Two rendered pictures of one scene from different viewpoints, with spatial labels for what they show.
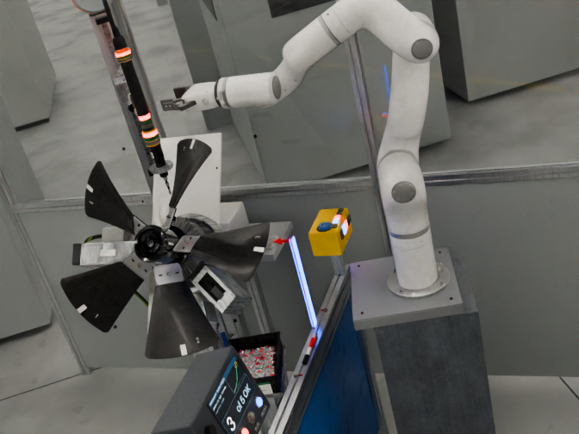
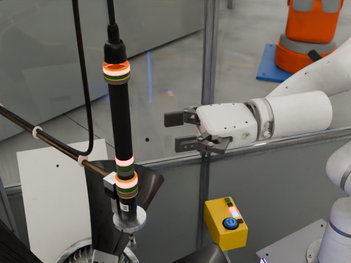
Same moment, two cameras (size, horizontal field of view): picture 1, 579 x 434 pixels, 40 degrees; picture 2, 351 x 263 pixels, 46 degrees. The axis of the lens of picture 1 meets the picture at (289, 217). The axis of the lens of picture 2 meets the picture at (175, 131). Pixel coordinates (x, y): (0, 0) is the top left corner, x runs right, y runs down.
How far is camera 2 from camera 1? 1.77 m
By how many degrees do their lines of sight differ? 34
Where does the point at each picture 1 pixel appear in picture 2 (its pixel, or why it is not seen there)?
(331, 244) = (239, 239)
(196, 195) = (86, 214)
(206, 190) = not seen: hidden behind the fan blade
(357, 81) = (209, 73)
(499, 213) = (288, 169)
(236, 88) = (289, 116)
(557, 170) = (335, 135)
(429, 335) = not seen: outside the picture
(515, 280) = (285, 212)
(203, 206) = not seen: hidden behind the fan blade
